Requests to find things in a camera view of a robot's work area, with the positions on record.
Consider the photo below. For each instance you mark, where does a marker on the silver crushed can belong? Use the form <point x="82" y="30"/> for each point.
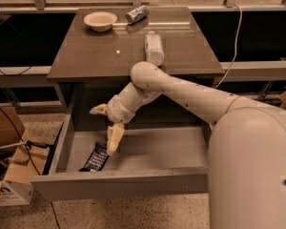
<point x="137" y="14"/>

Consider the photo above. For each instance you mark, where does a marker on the white plastic bottle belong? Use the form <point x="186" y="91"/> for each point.
<point x="153" y="48"/>

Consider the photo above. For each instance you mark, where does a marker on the white bowl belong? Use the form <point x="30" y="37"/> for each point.
<point x="100" y="21"/>

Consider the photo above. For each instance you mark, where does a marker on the open grey top drawer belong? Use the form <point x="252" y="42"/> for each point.
<point x="163" y="152"/>

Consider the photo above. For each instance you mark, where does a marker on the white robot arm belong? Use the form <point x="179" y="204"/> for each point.
<point x="247" y="147"/>

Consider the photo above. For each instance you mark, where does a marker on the dark blue rxbar wrapper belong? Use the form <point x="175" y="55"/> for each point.
<point x="97" y="158"/>

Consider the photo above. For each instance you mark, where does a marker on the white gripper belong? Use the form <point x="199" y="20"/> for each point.
<point x="118" y="111"/>

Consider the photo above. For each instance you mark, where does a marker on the open cardboard box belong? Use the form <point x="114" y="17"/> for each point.
<point x="21" y="158"/>

